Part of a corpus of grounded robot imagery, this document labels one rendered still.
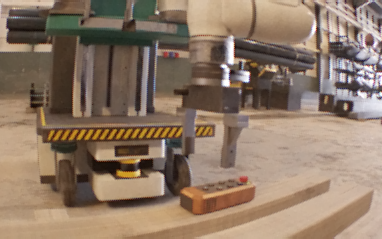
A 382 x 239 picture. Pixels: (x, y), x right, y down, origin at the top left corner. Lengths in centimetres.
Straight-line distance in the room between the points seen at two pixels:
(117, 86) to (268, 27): 91
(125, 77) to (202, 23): 85
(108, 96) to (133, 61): 19
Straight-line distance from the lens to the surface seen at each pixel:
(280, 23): 63
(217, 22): 59
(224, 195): 65
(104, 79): 137
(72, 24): 112
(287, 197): 79
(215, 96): 57
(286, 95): 844
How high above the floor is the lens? 46
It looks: 6 degrees down
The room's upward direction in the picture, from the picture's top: 2 degrees clockwise
